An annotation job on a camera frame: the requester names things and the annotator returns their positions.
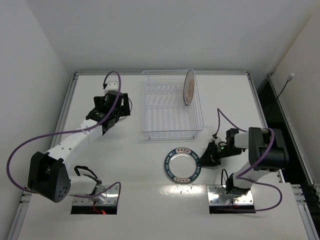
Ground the plate with dark green rim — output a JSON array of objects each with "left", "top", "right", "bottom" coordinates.
[{"left": 164, "top": 147, "right": 202, "bottom": 184}]

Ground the white plate orange sunburst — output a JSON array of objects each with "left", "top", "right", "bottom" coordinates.
[{"left": 183, "top": 69, "right": 196, "bottom": 107}]

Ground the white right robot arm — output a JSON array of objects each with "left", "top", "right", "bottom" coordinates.
[{"left": 199, "top": 127, "right": 290, "bottom": 196}]

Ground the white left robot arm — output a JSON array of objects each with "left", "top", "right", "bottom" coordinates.
[{"left": 27, "top": 90, "right": 131, "bottom": 203}]

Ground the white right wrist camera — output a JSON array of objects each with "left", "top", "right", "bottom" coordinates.
[{"left": 212, "top": 134, "right": 227, "bottom": 147}]

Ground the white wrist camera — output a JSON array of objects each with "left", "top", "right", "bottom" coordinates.
[
  {"left": 103, "top": 81, "right": 119, "bottom": 94},
  {"left": 212, "top": 134, "right": 227, "bottom": 147}
]

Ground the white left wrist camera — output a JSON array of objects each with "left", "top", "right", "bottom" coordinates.
[{"left": 103, "top": 81, "right": 119, "bottom": 94}]

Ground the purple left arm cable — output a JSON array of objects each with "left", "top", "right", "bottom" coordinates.
[{"left": 6, "top": 70, "right": 122, "bottom": 201}]

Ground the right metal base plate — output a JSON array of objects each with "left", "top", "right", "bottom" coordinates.
[{"left": 206, "top": 185, "right": 254, "bottom": 207}]

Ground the metal base plate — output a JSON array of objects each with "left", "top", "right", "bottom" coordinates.
[
  {"left": 72, "top": 183, "right": 121, "bottom": 207},
  {"left": 206, "top": 185, "right": 254, "bottom": 207}
]

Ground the white wire dish rack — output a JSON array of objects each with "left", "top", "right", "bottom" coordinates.
[{"left": 141, "top": 69, "right": 204, "bottom": 141}]

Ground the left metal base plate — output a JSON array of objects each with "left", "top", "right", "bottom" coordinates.
[{"left": 72, "top": 183, "right": 121, "bottom": 207}]

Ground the black cable white plug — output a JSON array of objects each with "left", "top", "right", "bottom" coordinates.
[{"left": 265, "top": 72, "right": 295, "bottom": 119}]

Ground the aluminium table frame rail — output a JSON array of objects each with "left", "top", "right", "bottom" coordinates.
[{"left": 7, "top": 70, "right": 81, "bottom": 240}]

